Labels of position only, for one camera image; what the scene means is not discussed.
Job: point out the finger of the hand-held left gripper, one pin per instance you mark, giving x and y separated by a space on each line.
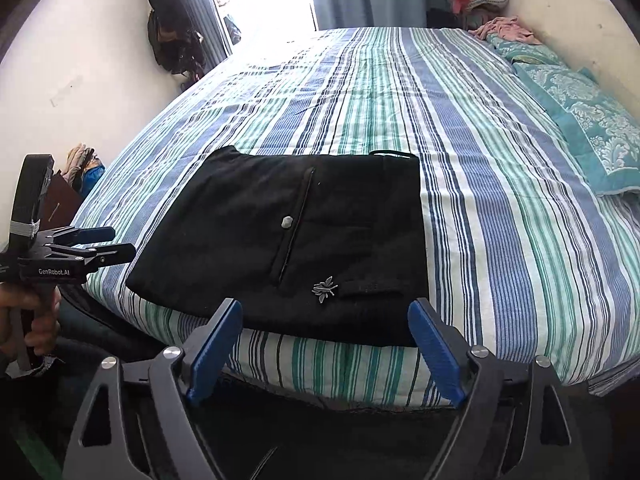
95 234
115 254

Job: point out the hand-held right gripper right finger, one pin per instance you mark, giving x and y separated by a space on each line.
437 355

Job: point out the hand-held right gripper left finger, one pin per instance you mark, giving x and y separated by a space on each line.
215 355

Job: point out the black pants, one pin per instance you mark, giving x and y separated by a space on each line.
240 235

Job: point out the person's left hand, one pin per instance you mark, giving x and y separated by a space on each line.
45 332

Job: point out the heap of light clothes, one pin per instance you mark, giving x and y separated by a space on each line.
82 165

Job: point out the striped bed sheet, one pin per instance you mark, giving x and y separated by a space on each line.
500 210

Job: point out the dark hanging clothes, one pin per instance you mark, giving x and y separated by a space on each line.
167 35

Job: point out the hanging dark garment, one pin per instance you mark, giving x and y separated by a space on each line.
231 27

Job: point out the striped blue curtain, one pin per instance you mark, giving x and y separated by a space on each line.
200 10

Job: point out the large teal floral pillow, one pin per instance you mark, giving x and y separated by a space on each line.
590 115

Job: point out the small teal floral pillow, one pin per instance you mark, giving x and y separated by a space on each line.
520 50

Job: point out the pink crumpled cloth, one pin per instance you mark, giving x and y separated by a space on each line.
505 27

